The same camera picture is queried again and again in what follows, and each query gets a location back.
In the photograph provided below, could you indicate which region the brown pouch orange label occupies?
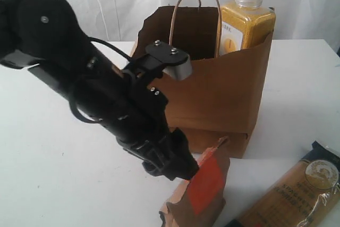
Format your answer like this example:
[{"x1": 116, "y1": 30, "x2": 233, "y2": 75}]
[{"x1": 159, "y1": 137, "x2": 230, "y2": 226}]

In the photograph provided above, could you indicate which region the yellow grain bottle white cap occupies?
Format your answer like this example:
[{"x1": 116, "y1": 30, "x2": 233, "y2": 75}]
[{"x1": 219, "y1": 0, "x2": 276, "y2": 55}]

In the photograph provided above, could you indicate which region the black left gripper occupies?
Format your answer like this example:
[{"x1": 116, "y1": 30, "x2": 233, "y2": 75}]
[{"x1": 71, "y1": 72, "x2": 199, "y2": 181}]

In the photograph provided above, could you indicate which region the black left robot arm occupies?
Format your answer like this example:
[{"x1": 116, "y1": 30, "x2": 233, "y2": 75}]
[{"x1": 1, "y1": 0, "x2": 199, "y2": 180}]

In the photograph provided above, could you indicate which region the brown paper shopping bag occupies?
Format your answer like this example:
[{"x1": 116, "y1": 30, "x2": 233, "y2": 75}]
[{"x1": 132, "y1": 4, "x2": 273, "y2": 158}]

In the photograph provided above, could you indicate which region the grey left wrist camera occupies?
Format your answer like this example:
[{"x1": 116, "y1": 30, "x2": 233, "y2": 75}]
[{"x1": 122, "y1": 39, "x2": 192, "y2": 81}]

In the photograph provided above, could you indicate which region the spaghetti packet gold seal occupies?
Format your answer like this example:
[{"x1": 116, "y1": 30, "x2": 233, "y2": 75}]
[{"x1": 228, "y1": 141, "x2": 339, "y2": 226}]

